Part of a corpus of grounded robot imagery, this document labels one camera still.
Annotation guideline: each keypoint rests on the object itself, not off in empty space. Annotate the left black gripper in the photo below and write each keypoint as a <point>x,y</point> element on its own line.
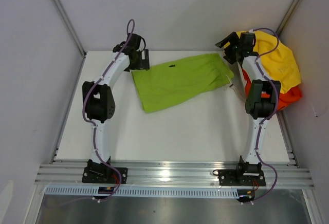
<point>143,64</point>

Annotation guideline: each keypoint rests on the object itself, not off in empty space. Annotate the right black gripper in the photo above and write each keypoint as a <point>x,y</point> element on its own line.
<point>233,38</point>

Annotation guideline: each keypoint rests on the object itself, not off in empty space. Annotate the lime green shorts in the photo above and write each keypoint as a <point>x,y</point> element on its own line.
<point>171,83</point>

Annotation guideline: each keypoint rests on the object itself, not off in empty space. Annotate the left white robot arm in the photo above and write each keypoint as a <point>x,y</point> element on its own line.
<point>98,101</point>

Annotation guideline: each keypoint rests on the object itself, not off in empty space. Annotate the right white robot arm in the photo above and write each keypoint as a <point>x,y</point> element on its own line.
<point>261,101</point>

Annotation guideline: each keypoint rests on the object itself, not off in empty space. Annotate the yellow shorts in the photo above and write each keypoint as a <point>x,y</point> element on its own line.
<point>280,64</point>

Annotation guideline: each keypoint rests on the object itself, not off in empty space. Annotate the orange shorts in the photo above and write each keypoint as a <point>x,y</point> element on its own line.
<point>292,96</point>

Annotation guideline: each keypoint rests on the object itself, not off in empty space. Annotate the right aluminium corner post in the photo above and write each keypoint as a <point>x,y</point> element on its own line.
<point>287,16</point>

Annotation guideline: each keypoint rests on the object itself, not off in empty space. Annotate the aluminium corner post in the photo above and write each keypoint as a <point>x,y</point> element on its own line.
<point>287,16</point>
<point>68,26</point>

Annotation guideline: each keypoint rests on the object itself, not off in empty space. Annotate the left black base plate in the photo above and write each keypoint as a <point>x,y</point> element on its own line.
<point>107,176</point>

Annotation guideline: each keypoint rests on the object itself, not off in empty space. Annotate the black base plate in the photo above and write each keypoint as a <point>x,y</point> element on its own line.
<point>231,178</point>
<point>107,176</point>

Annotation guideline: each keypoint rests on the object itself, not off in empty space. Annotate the left aluminium corner post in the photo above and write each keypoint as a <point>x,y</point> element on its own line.
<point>68,26</point>

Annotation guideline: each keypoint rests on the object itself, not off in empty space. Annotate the white slotted cable duct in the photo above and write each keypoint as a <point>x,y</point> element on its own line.
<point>127,191</point>

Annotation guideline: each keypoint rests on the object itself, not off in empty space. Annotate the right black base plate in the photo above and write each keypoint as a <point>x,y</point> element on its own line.
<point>231,178</point>

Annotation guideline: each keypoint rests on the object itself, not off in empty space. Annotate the aluminium mounting rail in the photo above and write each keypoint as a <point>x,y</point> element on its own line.
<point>172,174</point>

